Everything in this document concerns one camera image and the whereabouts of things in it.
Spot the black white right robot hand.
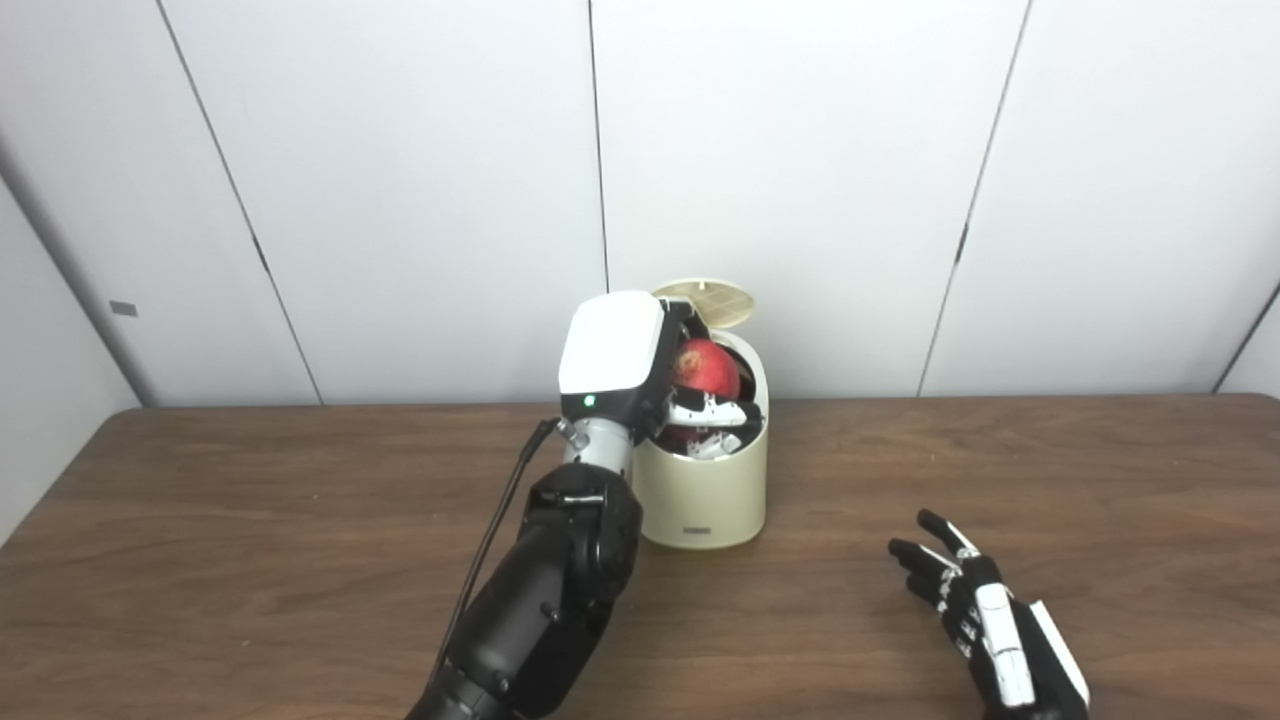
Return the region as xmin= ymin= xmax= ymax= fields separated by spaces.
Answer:
xmin=888 ymin=509 xmax=1091 ymax=720

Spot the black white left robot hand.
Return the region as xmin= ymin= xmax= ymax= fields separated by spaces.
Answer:
xmin=557 ymin=290 xmax=766 ymax=461

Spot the red apple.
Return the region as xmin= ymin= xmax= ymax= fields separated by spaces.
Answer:
xmin=665 ymin=338 xmax=743 ymax=451

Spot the cream round bin lid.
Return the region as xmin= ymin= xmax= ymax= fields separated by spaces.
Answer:
xmin=650 ymin=279 xmax=758 ymax=328

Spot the cream-colored round bin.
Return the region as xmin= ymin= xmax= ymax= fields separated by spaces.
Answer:
xmin=630 ymin=279 xmax=771 ymax=550

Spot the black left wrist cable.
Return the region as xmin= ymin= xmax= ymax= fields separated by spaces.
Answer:
xmin=430 ymin=418 xmax=561 ymax=691

